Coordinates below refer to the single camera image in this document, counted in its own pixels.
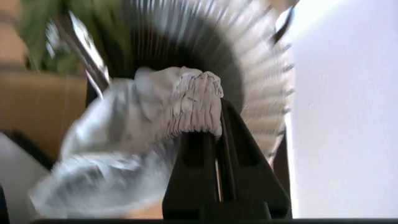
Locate pale grey shorts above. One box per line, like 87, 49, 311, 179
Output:
29, 65, 224, 219

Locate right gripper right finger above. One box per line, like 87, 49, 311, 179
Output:
217, 98, 293, 220

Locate white laundry basket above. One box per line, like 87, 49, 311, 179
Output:
102, 0, 296, 167

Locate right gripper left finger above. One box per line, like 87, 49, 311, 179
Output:
162, 130, 221, 220

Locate green garment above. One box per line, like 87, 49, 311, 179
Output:
18, 0, 125, 75

